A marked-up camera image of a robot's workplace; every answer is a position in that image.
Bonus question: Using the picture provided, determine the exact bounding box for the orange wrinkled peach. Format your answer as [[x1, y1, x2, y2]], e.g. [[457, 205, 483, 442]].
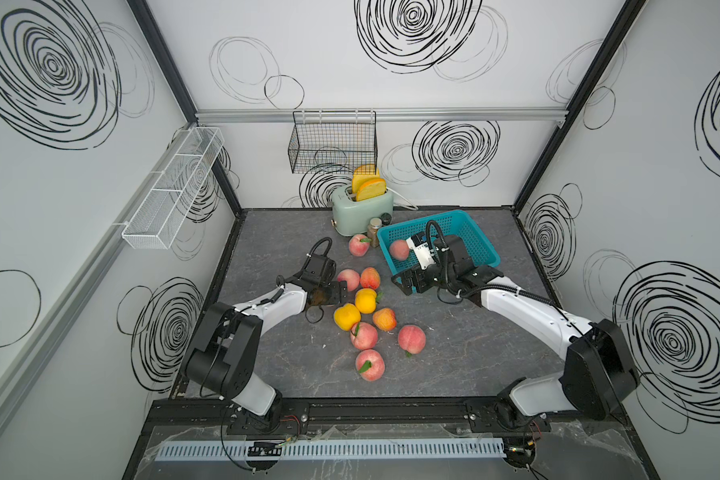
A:
[[360, 267, 381, 290], [372, 307, 397, 332]]

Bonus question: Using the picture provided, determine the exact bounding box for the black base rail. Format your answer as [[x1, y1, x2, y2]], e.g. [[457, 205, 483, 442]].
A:
[[146, 395, 628, 436]]

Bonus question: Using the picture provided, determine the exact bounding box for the yellow toast slice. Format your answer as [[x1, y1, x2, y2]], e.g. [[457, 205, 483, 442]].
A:
[[351, 164, 379, 194], [355, 178, 387, 202]]

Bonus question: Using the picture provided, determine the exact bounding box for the black corner frame post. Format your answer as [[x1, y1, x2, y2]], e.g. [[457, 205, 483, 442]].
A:
[[512, 0, 647, 214], [127, 0, 245, 218]]

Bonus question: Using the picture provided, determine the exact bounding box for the grey horizontal wall rail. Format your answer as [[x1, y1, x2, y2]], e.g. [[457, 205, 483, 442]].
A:
[[195, 107, 568, 124]]

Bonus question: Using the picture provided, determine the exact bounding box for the yellow toast slice right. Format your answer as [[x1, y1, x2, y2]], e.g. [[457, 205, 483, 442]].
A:
[[355, 178, 387, 202]]

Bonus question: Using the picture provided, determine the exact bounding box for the white toaster power cable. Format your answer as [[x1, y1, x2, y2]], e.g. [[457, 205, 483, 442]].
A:
[[385, 187, 420, 212]]

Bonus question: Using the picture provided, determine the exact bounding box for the white wire wall shelf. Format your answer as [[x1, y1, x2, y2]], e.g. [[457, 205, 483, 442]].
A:
[[122, 126, 224, 250]]

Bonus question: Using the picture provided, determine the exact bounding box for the yellow peach upper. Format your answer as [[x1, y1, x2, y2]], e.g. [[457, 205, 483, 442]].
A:
[[354, 288, 383, 314]]

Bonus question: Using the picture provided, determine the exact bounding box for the black corner frame post left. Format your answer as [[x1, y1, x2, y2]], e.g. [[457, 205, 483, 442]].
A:
[[127, 0, 245, 218]]

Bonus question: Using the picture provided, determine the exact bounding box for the glass spice jar silver lid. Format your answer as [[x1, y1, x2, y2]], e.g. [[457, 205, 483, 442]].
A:
[[366, 217, 383, 248]]

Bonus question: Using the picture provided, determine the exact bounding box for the pink peach front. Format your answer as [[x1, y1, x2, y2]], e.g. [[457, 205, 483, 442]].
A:
[[355, 349, 385, 382]]

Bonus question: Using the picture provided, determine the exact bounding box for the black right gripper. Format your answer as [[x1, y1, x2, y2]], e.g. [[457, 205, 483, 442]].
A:
[[389, 259, 454, 295]]

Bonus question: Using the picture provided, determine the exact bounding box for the pink peach centre pile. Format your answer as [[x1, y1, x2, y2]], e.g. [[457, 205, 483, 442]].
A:
[[349, 322, 378, 350]]

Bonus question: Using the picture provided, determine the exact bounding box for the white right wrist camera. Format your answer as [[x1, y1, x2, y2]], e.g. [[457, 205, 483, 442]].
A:
[[406, 233, 435, 270]]

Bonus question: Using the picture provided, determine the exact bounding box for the mint green toaster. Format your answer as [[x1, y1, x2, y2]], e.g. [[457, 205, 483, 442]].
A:
[[330, 186, 394, 237]]

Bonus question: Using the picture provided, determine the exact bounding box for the yellow peach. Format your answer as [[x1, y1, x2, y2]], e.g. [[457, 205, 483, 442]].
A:
[[354, 288, 383, 314], [333, 303, 362, 331]]

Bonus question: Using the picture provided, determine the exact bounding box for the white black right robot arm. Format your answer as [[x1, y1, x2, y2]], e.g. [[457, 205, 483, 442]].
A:
[[391, 260, 640, 430]]

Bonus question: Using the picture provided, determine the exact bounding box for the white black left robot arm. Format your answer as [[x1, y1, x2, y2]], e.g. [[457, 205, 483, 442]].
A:
[[180, 277, 349, 417]]

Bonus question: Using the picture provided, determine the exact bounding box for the teal plastic basket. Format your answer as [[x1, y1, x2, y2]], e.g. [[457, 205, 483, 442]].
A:
[[378, 210, 500, 287]]

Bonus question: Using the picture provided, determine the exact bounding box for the orange wrinkled peach upper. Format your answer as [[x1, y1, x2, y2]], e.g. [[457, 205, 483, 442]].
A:
[[360, 267, 381, 290]]

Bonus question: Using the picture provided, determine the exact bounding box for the white slotted cable duct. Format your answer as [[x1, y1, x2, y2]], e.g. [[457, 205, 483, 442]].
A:
[[155, 438, 506, 462]]

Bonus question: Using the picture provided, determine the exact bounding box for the yellow toast slice left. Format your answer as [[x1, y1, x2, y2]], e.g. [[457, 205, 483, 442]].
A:
[[351, 164, 379, 194]]

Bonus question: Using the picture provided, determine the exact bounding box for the yellow peach lower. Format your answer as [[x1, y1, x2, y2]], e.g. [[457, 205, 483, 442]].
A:
[[333, 303, 362, 331]]

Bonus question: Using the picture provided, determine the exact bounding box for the black wire hanging basket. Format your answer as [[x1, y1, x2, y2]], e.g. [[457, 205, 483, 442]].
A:
[[287, 109, 379, 175]]

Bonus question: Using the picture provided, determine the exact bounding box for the black corner frame post right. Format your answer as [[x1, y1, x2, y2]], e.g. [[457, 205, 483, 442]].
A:
[[512, 0, 647, 214]]

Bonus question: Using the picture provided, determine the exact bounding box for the orange wrinkled peach lower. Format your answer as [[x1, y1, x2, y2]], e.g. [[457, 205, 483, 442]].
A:
[[372, 307, 397, 332]]

